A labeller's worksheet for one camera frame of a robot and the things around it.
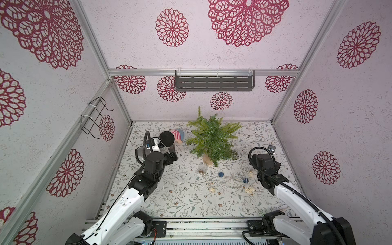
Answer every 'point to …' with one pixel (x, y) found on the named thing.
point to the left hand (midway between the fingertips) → (168, 150)
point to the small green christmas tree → (213, 139)
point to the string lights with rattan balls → (202, 169)
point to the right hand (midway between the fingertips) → (263, 157)
